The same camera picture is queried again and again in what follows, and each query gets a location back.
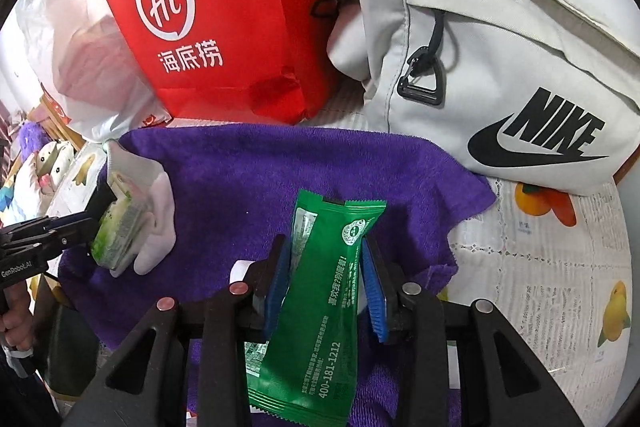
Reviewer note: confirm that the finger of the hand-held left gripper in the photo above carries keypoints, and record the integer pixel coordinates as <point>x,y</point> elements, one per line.
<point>104,203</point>
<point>75,229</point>

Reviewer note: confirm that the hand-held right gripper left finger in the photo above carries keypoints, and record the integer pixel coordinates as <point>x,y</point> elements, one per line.
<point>277,292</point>

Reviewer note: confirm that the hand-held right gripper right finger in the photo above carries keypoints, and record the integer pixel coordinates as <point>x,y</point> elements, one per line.
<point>375,302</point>

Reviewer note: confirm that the fruit print packet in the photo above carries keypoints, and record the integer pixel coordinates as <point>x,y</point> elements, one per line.
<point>117,227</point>

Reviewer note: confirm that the green wet wipe packet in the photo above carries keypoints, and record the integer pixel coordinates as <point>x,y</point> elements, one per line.
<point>320,287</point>

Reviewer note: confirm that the white glove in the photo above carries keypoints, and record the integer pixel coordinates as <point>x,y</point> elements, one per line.
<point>157,217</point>

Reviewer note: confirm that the purple towel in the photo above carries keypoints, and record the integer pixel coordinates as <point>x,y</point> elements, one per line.
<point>240,187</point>

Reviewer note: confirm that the person's left hand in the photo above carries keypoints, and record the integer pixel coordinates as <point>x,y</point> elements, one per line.
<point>20,322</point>

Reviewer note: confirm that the white plush toy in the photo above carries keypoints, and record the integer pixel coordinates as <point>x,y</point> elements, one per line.
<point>42,162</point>
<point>62,167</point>

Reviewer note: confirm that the purple plush toy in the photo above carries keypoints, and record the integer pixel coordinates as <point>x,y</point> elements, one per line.
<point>27,134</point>

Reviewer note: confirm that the white plastic bag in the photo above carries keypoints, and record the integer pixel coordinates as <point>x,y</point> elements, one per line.
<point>90,72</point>

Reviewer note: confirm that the red paper bag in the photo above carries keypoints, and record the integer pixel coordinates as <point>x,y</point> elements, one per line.
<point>220,7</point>

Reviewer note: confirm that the grey waist bag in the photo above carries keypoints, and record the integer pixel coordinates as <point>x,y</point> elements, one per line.
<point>490,57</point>

